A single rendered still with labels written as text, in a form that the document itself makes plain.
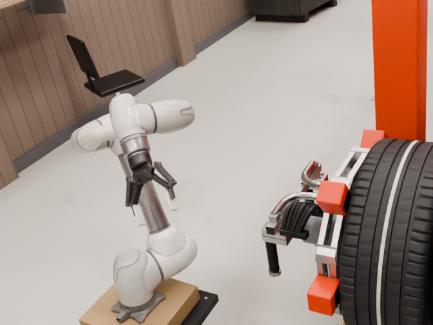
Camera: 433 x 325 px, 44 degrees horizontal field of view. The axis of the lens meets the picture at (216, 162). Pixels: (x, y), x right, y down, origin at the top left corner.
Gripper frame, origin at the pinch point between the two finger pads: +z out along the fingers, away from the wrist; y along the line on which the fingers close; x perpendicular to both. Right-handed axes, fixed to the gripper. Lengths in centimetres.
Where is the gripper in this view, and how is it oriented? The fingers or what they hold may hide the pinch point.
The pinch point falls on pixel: (156, 215)
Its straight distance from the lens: 171.4
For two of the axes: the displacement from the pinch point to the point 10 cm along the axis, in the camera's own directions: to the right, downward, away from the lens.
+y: -7.9, 3.9, 4.7
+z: 3.2, 9.2, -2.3
